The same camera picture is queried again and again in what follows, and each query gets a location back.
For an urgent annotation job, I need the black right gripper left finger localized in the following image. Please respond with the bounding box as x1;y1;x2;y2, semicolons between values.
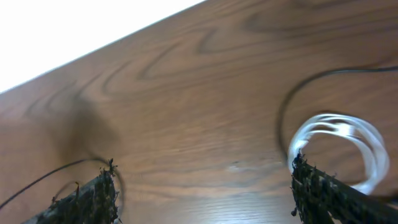
23;159;119;224

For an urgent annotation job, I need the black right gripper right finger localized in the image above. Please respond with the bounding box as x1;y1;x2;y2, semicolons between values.
290;154;397;224

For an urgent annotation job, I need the white cable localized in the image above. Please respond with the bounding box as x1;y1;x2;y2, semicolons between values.
287;113;390;196

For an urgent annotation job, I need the black cable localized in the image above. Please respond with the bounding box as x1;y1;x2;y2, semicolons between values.
275;65;398;164
0;157;125;218

